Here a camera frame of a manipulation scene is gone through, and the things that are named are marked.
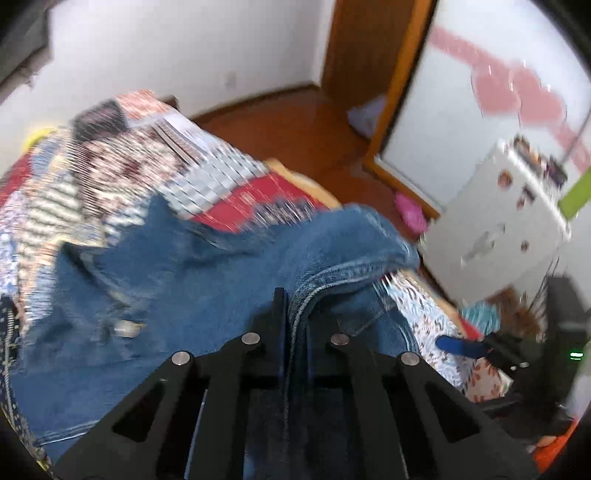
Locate blue denim jeans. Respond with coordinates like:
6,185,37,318
9,196,422,480

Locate yellow object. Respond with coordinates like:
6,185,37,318
21,128,58,151

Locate green panel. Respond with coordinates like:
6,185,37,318
557,168,591,217

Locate teal patterned cloth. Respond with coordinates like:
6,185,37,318
462,301,502,340

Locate patchwork printed blanket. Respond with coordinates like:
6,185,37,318
0,90,514,462

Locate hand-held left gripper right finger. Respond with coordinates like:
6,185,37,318
302,318,542,480

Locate wardrobe sliding door pink print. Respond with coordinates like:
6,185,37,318
362,0,591,221

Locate white appliance with stickers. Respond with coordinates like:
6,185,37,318
418,138,573,306

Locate navy patterned cloth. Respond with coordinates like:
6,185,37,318
0,295,49,468

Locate pink slipper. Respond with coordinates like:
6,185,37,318
394,193,430,234

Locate brown wooden door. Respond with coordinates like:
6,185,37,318
321,0,437,114

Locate pale plastic bag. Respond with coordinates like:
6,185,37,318
346,95,387,139

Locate dark grey curtain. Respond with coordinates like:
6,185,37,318
0,0,56,104

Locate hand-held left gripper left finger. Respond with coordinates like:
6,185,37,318
51,287,290,480

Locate orange object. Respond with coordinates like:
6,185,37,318
531,418,580,472

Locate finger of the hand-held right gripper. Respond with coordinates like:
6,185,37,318
436,331,532,376

